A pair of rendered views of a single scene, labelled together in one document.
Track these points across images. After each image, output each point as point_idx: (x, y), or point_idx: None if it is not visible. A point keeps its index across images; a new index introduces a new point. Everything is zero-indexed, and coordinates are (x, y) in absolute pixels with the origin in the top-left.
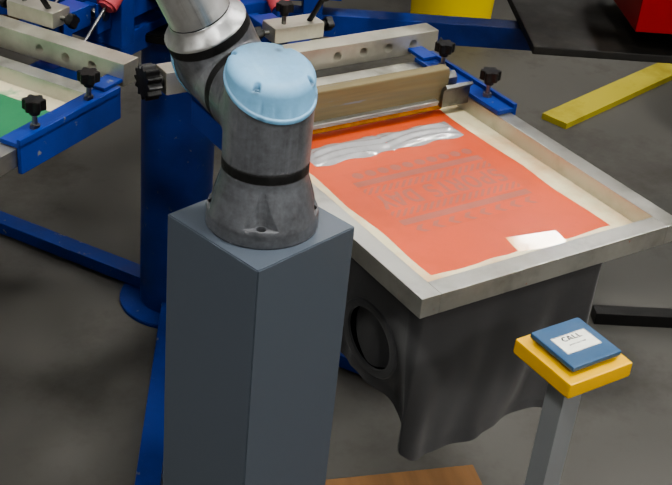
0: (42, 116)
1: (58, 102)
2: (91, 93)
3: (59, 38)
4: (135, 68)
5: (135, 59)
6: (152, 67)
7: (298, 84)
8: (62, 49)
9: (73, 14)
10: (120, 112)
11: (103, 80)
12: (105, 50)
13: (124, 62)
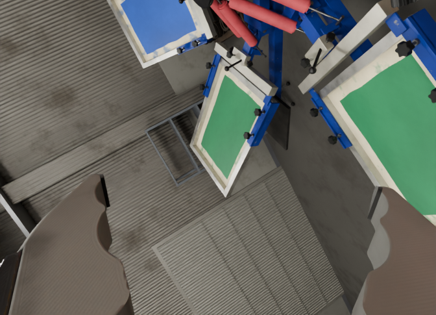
0: (434, 77)
1: (396, 47)
2: (408, 37)
3: (345, 45)
4: (392, 7)
5: (379, 5)
6: None
7: None
8: (355, 46)
9: (327, 38)
10: (422, 10)
11: (394, 26)
12: (364, 23)
13: (383, 15)
